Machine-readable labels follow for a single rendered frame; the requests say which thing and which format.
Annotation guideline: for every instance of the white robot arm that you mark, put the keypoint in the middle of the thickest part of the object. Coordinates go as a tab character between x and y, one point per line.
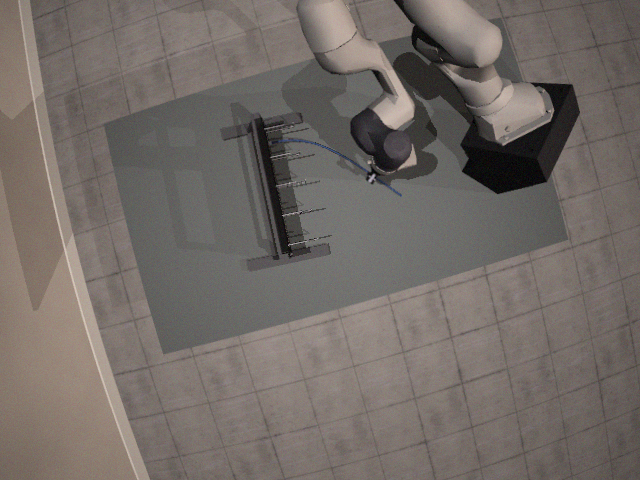
501	112

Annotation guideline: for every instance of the dark grey metal rack frame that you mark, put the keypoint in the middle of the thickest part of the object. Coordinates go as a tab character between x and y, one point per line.
286	255

